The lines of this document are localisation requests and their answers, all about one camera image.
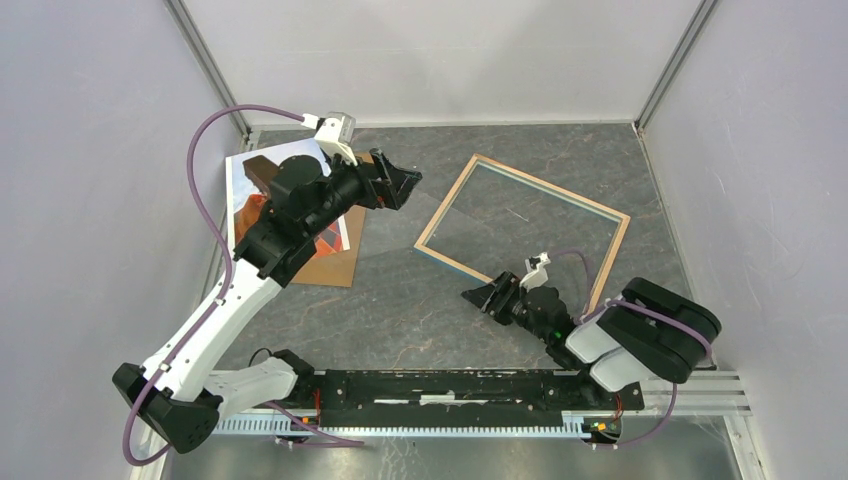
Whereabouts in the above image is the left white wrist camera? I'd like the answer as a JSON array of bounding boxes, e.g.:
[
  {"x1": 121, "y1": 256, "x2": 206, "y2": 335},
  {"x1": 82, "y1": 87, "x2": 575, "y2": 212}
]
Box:
[{"x1": 314, "y1": 112, "x2": 359, "y2": 166}]

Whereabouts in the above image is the toothed cable duct strip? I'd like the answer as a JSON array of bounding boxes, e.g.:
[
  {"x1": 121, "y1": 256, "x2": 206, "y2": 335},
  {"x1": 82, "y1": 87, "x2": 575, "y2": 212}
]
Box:
[{"x1": 213, "y1": 412, "x2": 590, "y2": 440}]

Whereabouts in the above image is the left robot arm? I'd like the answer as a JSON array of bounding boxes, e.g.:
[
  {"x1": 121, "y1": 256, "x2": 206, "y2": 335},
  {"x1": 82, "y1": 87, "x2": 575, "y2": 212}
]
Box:
[{"x1": 112, "y1": 149, "x2": 423, "y2": 454}]

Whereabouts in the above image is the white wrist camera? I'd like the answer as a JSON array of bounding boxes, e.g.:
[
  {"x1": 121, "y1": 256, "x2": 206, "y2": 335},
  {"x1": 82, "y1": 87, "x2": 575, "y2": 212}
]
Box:
[
  {"x1": 314, "y1": 112, "x2": 359, "y2": 166},
  {"x1": 520, "y1": 252, "x2": 551, "y2": 291}
]

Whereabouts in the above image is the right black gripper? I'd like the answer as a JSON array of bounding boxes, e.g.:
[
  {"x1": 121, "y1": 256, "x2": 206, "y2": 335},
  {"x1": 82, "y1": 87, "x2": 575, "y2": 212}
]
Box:
[{"x1": 460, "y1": 269, "x2": 550, "y2": 345}]

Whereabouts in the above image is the right corner aluminium profile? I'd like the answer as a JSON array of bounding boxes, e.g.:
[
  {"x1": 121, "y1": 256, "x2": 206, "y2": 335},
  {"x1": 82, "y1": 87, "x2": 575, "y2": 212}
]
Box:
[{"x1": 633, "y1": 0, "x2": 720, "y2": 135}]

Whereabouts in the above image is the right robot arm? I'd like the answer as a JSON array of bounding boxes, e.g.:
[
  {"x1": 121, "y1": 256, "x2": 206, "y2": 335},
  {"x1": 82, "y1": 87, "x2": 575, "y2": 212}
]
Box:
[{"x1": 461, "y1": 272, "x2": 722, "y2": 408}]

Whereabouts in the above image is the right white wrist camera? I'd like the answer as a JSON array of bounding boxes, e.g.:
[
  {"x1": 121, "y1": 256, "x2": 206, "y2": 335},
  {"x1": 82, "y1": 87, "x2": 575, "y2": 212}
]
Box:
[{"x1": 520, "y1": 252, "x2": 551, "y2": 291}]

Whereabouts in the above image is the left corner aluminium profile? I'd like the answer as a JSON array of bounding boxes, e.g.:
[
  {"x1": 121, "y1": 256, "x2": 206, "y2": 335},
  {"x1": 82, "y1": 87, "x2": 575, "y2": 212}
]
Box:
[{"x1": 163, "y1": 0, "x2": 237, "y2": 107}]

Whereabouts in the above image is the hot air balloon photo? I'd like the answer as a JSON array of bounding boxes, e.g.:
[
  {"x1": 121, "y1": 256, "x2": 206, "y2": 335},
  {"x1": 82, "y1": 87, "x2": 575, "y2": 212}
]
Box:
[{"x1": 225, "y1": 139, "x2": 360, "y2": 258}]

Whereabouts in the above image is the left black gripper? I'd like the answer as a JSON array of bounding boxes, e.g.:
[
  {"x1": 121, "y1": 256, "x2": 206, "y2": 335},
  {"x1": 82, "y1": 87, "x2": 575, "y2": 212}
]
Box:
[{"x1": 305, "y1": 145, "x2": 422, "y2": 238}]

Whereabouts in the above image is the aluminium rail frame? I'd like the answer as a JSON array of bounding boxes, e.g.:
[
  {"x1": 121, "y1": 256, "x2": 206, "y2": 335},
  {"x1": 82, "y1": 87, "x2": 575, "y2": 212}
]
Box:
[{"x1": 129, "y1": 369, "x2": 770, "y2": 480}]

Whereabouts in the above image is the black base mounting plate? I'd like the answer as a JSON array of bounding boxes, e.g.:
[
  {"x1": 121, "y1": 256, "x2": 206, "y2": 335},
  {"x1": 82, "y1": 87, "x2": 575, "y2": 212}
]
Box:
[{"x1": 279, "y1": 369, "x2": 645, "y2": 428}]

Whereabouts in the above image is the wooden picture frame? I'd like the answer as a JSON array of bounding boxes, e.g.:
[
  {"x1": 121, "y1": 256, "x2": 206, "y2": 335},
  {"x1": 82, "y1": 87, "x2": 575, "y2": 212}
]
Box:
[{"x1": 413, "y1": 153, "x2": 631, "y2": 318}]

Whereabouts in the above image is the corner aluminium profile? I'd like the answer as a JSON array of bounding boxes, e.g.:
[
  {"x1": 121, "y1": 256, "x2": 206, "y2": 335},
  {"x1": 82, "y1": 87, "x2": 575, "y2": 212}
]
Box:
[
  {"x1": 163, "y1": 0, "x2": 237, "y2": 107},
  {"x1": 633, "y1": 0, "x2": 720, "y2": 135}
]

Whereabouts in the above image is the brown cardboard backing board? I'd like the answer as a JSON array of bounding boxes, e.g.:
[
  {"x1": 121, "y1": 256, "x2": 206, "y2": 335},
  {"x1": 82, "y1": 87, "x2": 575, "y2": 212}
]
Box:
[{"x1": 274, "y1": 155, "x2": 370, "y2": 287}]

